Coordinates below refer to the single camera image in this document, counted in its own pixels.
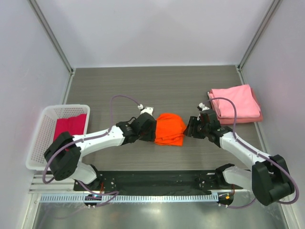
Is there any right aluminium frame post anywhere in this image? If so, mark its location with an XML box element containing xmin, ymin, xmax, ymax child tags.
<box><xmin>236</xmin><ymin>0</ymin><xmax>283</xmax><ymax>72</ymax></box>

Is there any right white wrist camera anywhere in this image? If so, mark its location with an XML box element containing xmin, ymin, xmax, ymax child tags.
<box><xmin>197</xmin><ymin>103</ymin><xmax>210</xmax><ymax>112</ymax></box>

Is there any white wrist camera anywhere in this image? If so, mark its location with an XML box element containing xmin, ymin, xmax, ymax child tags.
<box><xmin>197</xmin><ymin>103</ymin><xmax>210</xmax><ymax>112</ymax></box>
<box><xmin>137</xmin><ymin>104</ymin><xmax>154</xmax><ymax>116</ymax></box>

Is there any left aluminium frame post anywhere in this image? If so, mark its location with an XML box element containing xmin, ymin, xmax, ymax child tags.
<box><xmin>28</xmin><ymin>0</ymin><xmax>73</xmax><ymax>75</ymax></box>

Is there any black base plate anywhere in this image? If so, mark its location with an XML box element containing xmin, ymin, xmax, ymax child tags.
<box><xmin>73</xmin><ymin>169</ymin><xmax>244</xmax><ymax>196</ymax></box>

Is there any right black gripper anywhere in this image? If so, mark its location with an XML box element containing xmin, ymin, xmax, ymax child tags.
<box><xmin>183</xmin><ymin>116</ymin><xmax>210</xmax><ymax>139</ymax></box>

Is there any slotted cable duct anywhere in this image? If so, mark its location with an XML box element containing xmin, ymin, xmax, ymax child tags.
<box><xmin>40</xmin><ymin>193</ymin><xmax>218</xmax><ymax>204</ymax></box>

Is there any light pink shirt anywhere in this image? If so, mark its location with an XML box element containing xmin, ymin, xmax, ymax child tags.
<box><xmin>209</xmin><ymin>83</ymin><xmax>261</xmax><ymax>119</ymax></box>

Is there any magenta t shirt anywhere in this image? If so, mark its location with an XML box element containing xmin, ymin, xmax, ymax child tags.
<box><xmin>53</xmin><ymin>114</ymin><xmax>87</xmax><ymax>141</ymax></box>

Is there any white plastic basket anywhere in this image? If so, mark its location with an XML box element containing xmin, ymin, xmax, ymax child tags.
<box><xmin>26</xmin><ymin>104</ymin><xmax>90</xmax><ymax>171</ymax></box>

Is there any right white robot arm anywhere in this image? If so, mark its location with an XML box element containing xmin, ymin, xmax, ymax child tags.
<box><xmin>184</xmin><ymin>109</ymin><xmax>295</xmax><ymax>206</ymax></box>

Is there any aluminium frame post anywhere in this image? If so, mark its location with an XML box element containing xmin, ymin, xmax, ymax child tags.
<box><xmin>28</xmin><ymin>0</ymin><xmax>73</xmax><ymax>75</ymax></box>
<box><xmin>236</xmin><ymin>0</ymin><xmax>283</xmax><ymax>72</ymax></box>

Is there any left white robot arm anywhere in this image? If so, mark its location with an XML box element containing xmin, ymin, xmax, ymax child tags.
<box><xmin>44</xmin><ymin>113</ymin><xmax>157</xmax><ymax>190</ymax></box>

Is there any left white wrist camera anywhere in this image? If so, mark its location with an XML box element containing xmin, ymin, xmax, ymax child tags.
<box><xmin>137</xmin><ymin>104</ymin><xmax>154</xmax><ymax>116</ymax></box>

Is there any salmon pink shirt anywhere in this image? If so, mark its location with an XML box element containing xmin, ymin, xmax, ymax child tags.
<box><xmin>206</xmin><ymin>87</ymin><xmax>264</xmax><ymax>125</ymax></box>

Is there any orange t shirt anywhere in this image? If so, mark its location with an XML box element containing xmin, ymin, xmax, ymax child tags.
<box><xmin>154</xmin><ymin>113</ymin><xmax>186</xmax><ymax>146</ymax></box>

